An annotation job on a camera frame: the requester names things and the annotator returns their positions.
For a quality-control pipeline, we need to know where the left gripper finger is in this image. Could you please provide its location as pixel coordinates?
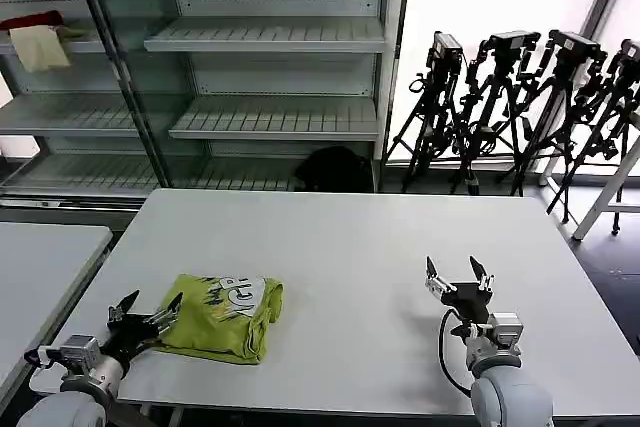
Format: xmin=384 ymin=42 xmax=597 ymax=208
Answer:
xmin=106 ymin=289 xmax=141 ymax=325
xmin=147 ymin=294 xmax=183 ymax=333

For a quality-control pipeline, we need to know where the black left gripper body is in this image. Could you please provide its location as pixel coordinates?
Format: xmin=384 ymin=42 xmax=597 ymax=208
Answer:
xmin=101 ymin=313 xmax=161 ymax=362

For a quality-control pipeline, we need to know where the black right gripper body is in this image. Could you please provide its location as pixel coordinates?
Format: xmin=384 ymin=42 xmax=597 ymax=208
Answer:
xmin=441 ymin=281 xmax=495 ymax=325

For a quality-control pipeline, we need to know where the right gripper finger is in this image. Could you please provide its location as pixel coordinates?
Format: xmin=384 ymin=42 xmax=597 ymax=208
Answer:
xmin=424 ymin=254 xmax=458 ymax=302
xmin=469 ymin=254 xmax=496 ymax=294

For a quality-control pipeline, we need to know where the lime green t-shirt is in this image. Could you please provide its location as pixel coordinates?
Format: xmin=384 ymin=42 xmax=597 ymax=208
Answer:
xmin=148 ymin=273 xmax=286 ymax=366

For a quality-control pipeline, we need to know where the large white table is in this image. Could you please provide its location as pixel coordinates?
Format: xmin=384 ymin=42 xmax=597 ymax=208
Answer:
xmin=28 ymin=188 xmax=640 ymax=418

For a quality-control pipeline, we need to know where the small white side table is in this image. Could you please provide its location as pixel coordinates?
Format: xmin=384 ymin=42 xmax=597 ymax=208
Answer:
xmin=0 ymin=223 xmax=113 ymax=398

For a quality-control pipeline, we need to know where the black bag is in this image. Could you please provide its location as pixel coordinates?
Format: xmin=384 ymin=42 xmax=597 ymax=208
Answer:
xmin=293 ymin=146 xmax=375 ymax=194

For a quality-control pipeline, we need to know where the white metal stand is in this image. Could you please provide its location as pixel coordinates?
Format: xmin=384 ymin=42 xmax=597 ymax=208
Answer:
xmin=538 ymin=110 xmax=640 ymax=243

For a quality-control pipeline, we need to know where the glass-fronted grey shelf cabinet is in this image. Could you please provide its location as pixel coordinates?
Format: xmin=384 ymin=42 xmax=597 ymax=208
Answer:
xmin=0 ymin=0 xmax=174 ymax=209

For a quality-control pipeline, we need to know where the grey metal shelf unit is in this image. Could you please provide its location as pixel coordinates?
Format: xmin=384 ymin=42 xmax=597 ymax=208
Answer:
xmin=142 ymin=0 xmax=414 ymax=194

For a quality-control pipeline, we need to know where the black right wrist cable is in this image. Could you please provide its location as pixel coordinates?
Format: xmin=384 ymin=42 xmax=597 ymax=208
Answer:
xmin=438 ymin=308 xmax=475 ymax=397

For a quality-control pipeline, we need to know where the black tripod with camera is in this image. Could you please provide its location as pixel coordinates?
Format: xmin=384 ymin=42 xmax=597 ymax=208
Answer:
xmin=544 ymin=38 xmax=640 ymax=237
xmin=499 ymin=28 xmax=609 ymax=224
xmin=385 ymin=30 xmax=469 ymax=194
xmin=448 ymin=30 xmax=542 ymax=198

